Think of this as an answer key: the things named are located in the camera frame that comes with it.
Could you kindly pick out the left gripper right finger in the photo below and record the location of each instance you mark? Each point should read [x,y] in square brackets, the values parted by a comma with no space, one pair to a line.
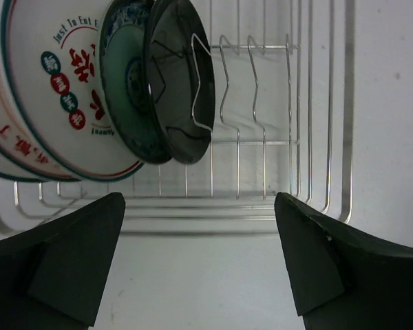
[341,277]

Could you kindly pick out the dark green plate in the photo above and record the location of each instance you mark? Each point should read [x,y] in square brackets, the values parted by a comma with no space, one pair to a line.
[119,63]

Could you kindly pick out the wire dish rack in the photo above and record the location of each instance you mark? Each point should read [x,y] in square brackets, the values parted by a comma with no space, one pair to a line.
[284,91]

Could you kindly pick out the white plate red characters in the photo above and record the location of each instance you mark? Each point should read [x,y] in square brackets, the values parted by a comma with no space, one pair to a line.
[49,57]

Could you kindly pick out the white floral plate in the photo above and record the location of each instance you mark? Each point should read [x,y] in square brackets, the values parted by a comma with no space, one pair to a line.
[15,144]

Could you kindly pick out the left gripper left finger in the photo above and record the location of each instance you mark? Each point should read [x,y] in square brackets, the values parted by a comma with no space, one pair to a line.
[54,275]

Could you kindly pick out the black plate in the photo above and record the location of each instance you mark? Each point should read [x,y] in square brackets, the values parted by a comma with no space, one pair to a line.
[179,80]

